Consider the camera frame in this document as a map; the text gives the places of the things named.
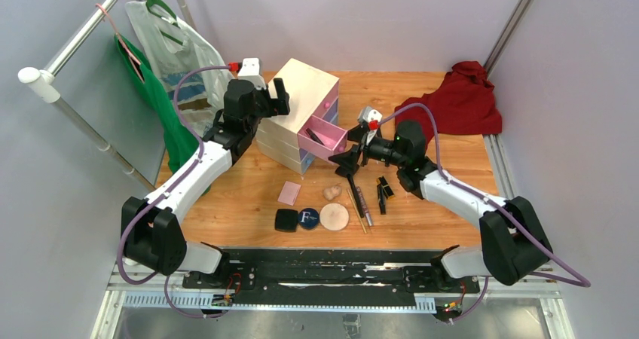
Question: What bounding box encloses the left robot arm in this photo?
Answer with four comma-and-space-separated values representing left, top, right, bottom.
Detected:
118, 78, 290, 289

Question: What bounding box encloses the black gold lipstick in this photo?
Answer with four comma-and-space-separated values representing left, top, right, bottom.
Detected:
377, 176, 395, 199

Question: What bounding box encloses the beige makeup sponge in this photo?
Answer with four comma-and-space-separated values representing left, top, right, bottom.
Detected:
323, 185, 342, 201

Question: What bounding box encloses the pink clothes hanger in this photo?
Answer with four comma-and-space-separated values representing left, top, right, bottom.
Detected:
95, 3, 145, 83

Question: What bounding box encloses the pink square pad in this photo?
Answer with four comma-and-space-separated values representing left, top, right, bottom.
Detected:
277, 181, 301, 206

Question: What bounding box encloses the silver maroon mascara tube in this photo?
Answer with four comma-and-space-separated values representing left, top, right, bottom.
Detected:
356, 186, 374, 227

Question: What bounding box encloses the black lipstick tube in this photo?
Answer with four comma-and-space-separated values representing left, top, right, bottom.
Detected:
377, 184, 387, 215

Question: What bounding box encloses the white plastic bag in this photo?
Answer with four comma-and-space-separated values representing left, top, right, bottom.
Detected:
125, 2, 233, 136

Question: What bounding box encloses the aluminium frame rail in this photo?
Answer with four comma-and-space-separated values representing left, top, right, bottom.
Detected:
484, 135, 574, 338

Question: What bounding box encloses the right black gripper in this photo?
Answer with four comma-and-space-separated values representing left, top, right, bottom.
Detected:
330, 125, 406, 173

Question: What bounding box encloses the white mini drawer cabinet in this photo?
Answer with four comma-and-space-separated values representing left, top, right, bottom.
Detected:
256, 58, 339, 175

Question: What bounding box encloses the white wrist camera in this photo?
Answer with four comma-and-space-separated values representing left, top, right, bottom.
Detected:
237, 57, 268, 90
358, 106, 383, 145

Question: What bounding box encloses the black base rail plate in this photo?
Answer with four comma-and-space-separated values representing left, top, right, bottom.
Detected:
180, 249, 481, 307

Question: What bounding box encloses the round navy compact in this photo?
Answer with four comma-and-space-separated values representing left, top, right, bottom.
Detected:
298, 208, 320, 231

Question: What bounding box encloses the black fan makeup brush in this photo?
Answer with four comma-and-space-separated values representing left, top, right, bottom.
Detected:
346, 173, 364, 218

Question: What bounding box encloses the black square compact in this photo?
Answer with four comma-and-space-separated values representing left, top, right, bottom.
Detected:
274, 209, 298, 233

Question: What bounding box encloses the green cloth bag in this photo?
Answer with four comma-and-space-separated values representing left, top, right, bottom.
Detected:
114, 36, 198, 173

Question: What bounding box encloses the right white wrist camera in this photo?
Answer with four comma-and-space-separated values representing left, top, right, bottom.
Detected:
358, 106, 383, 145

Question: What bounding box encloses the round beige powder puff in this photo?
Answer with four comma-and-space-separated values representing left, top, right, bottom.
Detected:
319, 203, 350, 231

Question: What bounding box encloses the metal clothes rack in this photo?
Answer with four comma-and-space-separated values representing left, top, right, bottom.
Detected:
17, 0, 191, 193

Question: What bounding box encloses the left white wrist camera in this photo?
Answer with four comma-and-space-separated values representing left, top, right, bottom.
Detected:
237, 57, 268, 90

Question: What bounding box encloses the green clothes hanger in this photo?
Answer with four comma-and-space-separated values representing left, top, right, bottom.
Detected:
145, 0, 184, 47

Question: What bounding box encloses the thin gold brush handle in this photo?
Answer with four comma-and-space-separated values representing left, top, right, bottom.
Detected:
347, 189, 368, 234

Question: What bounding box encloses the black mascara tube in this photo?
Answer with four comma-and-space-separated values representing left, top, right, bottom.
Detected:
305, 128, 324, 146

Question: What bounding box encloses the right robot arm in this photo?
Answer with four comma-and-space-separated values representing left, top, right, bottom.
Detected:
329, 121, 552, 292

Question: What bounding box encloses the red cloth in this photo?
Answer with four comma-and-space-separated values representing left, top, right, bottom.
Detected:
395, 61, 503, 136

